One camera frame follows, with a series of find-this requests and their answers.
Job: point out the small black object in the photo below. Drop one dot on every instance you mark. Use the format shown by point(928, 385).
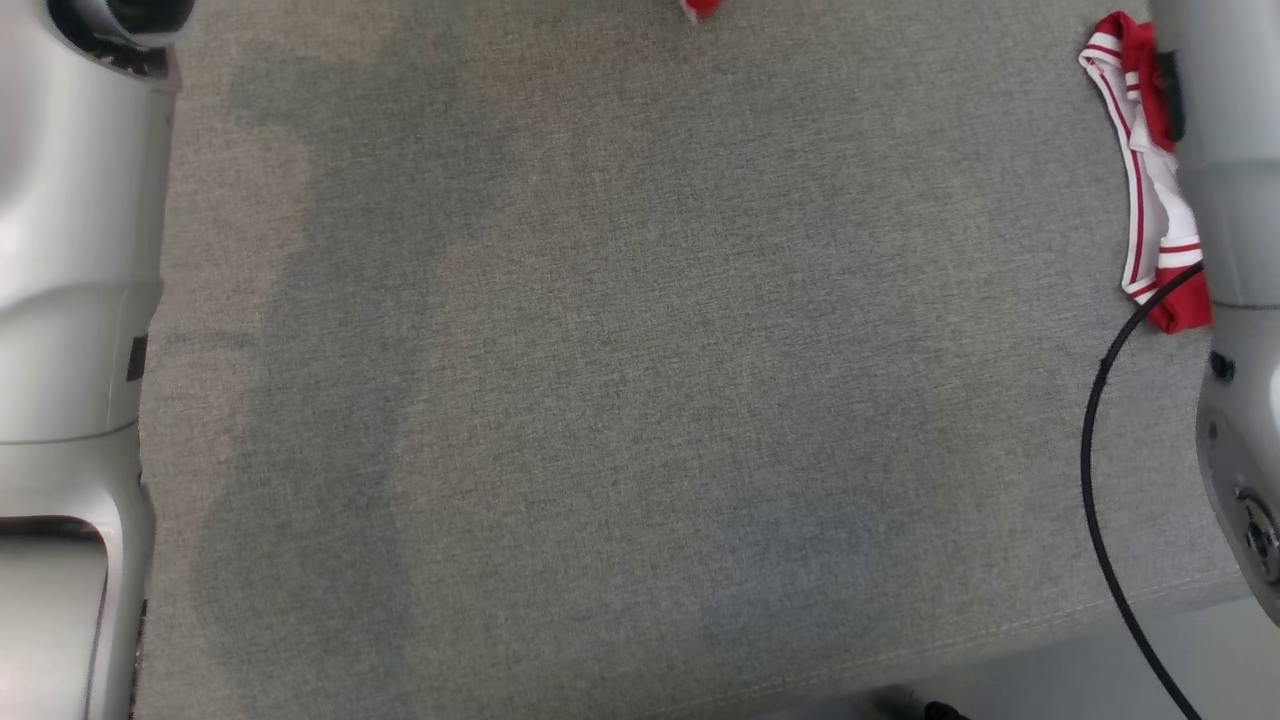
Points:
point(940, 712)

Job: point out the red white striped garment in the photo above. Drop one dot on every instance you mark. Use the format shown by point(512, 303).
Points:
point(1140, 70)

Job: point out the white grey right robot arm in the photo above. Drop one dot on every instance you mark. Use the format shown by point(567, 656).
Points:
point(1240, 150)

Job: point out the crumpled red white garment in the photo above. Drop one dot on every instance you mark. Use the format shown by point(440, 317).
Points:
point(700, 8)

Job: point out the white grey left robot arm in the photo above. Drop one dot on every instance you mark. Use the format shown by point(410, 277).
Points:
point(70, 250)

